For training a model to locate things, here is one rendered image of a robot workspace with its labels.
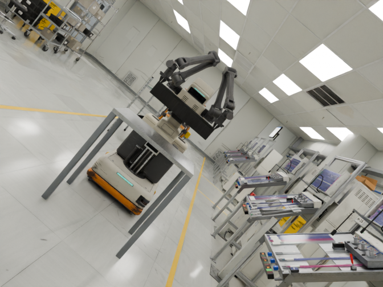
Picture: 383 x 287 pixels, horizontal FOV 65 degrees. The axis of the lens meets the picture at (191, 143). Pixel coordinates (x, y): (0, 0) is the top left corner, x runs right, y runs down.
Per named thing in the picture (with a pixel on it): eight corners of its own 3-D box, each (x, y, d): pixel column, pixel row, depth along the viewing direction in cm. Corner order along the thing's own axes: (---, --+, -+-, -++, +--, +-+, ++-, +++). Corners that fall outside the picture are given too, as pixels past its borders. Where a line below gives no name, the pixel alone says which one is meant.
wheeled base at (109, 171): (104, 161, 340) (118, 144, 338) (147, 197, 345) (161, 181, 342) (82, 174, 273) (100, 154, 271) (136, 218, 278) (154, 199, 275)
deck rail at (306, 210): (253, 215, 336) (252, 210, 335) (252, 214, 338) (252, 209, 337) (318, 213, 330) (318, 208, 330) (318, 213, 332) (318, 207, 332)
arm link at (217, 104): (231, 72, 273) (221, 68, 270) (238, 69, 260) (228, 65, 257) (217, 118, 272) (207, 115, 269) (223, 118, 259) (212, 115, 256)
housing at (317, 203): (314, 214, 333) (314, 201, 332) (301, 203, 381) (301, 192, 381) (322, 213, 332) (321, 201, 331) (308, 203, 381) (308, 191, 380)
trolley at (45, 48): (21, 33, 614) (51, -6, 605) (37, 39, 702) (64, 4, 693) (44, 52, 626) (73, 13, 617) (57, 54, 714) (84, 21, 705)
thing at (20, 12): (0, 8, 679) (20, -18, 672) (13, 15, 724) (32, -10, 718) (23, 28, 681) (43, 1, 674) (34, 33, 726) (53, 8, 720)
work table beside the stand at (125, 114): (68, 180, 252) (128, 107, 245) (132, 233, 257) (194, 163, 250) (40, 196, 207) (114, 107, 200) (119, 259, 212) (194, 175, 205)
